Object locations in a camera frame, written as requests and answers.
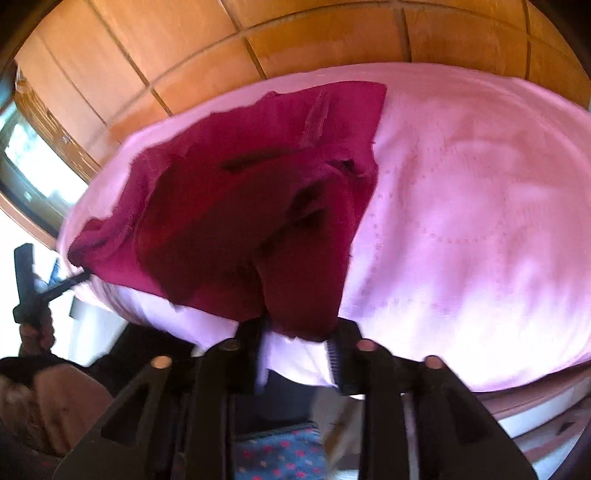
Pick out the person's left hand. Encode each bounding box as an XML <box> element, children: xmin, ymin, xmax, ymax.
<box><xmin>18</xmin><ymin>318</ymin><xmax>57</xmax><ymax>357</ymax></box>

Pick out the wooden wardrobe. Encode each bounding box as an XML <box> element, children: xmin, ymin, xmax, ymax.
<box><xmin>14</xmin><ymin>0</ymin><xmax>581</xmax><ymax>171</ymax></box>

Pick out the wooden bed frame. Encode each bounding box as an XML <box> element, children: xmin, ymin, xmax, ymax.
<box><xmin>475</xmin><ymin>364</ymin><xmax>591</xmax><ymax>418</ymax></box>

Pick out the pink bedspread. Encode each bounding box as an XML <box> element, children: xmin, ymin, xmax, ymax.
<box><xmin>56</xmin><ymin>61</ymin><xmax>591</xmax><ymax>393</ymax></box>

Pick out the glass window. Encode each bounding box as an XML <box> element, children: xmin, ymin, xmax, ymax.
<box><xmin>4</xmin><ymin>111</ymin><xmax>70</xmax><ymax>204</ymax></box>

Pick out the maroon garment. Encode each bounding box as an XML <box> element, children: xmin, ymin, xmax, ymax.
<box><xmin>68</xmin><ymin>80</ymin><xmax>389</xmax><ymax>343</ymax></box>

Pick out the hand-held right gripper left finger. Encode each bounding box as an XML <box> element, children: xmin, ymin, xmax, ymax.
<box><xmin>53</xmin><ymin>318</ymin><xmax>273</xmax><ymax>480</ymax></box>

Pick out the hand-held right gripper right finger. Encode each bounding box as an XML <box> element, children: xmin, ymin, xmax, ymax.
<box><xmin>330</xmin><ymin>319</ymin><xmax>539</xmax><ymax>480</ymax></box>

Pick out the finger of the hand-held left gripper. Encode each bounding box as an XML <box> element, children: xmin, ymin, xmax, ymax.
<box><xmin>45</xmin><ymin>271</ymin><xmax>92</xmax><ymax>298</ymax></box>

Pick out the blue dotted clothing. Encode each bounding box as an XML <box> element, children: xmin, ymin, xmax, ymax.
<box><xmin>233</xmin><ymin>422</ymin><xmax>335</xmax><ymax>480</ymax></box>

